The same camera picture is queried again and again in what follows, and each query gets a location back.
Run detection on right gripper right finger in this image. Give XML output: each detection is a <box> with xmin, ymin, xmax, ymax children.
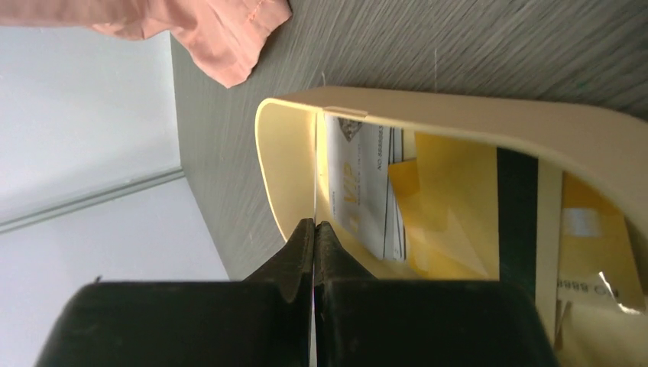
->
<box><xmin>313</xmin><ymin>222</ymin><xmax>559</xmax><ymax>366</ymax></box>

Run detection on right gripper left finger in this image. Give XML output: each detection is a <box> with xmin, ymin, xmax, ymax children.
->
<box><xmin>37</xmin><ymin>219</ymin><xmax>315</xmax><ymax>366</ymax></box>

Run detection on pink shorts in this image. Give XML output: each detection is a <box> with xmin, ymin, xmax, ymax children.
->
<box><xmin>1</xmin><ymin>0</ymin><xmax>292</xmax><ymax>88</ymax></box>

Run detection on yellow card with black stripe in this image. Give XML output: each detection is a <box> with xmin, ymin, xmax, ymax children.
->
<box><xmin>554</xmin><ymin>172</ymin><xmax>648</xmax><ymax>350</ymax></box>

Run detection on orange credit card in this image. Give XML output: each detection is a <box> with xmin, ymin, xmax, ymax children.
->
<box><xmin>388</xmin><ymin>160</ymin><xmax>500</xmax><ymax>280</ymax></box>

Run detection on yellow card with dark stripe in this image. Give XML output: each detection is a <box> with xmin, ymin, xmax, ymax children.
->
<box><xmin>414</xmin><ymin>133</ymin><xmax>558</xmax><ymax>342</ymax></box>

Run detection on white card in tray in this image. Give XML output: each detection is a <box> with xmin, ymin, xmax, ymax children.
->
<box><xmin>323</xmin><ymin>115</ymin><xmax>407</xmax><ymax>262</ymax></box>

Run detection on yellow oval tray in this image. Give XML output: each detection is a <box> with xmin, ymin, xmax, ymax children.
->
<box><xmin>255</xmin><ymin>86</ymin><xmax>647</xmax><ymax>366</ymax></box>

